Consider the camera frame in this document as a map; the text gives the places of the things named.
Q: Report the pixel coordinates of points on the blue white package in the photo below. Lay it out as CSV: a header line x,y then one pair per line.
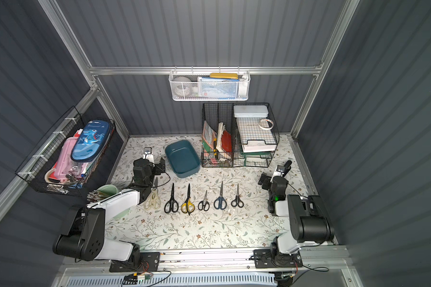
x,y
217,88

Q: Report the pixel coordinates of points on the mint green pen cup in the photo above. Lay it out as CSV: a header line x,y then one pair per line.
x,y
107,190

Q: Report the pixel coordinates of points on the white wire wall basket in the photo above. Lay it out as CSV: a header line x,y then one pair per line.
x,y
243,91

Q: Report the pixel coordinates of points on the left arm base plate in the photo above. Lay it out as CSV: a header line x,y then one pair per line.
x,y
148,261

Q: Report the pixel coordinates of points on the blue handled scissors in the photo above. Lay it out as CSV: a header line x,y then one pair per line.
x,y
220,202

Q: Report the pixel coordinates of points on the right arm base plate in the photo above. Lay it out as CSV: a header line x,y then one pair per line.
x,y
265,259

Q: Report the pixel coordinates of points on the small grey silver scissors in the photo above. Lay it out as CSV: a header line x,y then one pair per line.
x,y
204,205

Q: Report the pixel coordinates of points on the black wire side basket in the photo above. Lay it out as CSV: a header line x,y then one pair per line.
x,y
37,170

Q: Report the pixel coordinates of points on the black stapler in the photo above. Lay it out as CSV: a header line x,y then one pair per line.
x,y
287,166

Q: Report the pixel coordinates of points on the pink pencil case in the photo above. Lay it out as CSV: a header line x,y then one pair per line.
x,y
64,162

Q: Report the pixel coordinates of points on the white tape roll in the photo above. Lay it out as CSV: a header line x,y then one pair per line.
x,y
181,87

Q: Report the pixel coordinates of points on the cream handled scissors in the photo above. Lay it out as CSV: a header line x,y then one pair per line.
x,y
153,201

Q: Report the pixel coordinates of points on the small dark grey scissors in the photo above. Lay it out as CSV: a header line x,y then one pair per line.
x,y
237,202

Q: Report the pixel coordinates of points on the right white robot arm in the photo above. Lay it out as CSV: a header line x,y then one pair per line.
x,y
308,218

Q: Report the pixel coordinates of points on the blue dinosaur pencil case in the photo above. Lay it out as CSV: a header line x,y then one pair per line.
x,y
92,141

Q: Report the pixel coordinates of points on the white box on organizer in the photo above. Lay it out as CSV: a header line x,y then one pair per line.
x,y
250,111

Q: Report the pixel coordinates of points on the teal plastic storage box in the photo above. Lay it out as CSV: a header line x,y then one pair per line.
x,y
183,158

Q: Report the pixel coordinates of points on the red folder in organizer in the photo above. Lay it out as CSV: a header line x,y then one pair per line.
x,y
226,142

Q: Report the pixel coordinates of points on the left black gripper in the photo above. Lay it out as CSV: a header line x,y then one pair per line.
x,y
158,168

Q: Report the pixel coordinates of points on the yellow case in basket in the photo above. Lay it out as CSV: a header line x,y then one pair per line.
x,y
219,75

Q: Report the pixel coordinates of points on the all black scissors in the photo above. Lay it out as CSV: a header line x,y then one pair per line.
x,y
171,205

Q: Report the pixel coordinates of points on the black wire desk organizer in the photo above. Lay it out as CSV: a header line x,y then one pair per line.
x,y
254,140

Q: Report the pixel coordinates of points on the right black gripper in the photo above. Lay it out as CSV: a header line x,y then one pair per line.
x,y
267,179

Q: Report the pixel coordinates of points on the yellow black scissors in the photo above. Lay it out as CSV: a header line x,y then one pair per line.
x,y
188,207

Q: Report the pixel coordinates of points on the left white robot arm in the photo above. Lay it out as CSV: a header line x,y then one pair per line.
x,y
82,234

